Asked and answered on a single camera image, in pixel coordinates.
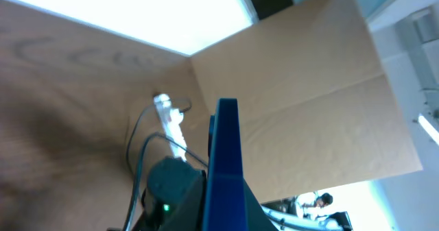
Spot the white power strip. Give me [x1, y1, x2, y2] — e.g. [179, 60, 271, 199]
[154, 94, 187, 149]

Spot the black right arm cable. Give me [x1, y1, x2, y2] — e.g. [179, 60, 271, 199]
[121, 132, 209, 231]

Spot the blue Galaxy smartphone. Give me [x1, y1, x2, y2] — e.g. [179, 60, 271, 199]
[202, 98, 248, 231]

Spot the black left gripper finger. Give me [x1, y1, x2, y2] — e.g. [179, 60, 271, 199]
[243, 180, 278, 231]

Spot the seated person in background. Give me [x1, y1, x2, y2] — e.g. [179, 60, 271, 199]
[294, 192, 333, 220]

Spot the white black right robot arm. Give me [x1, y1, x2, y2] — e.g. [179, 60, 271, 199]
[132, 157, 206, 231]

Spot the brown cardboard right panel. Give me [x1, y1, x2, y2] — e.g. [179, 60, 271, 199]
[191, 0, 423, 202]

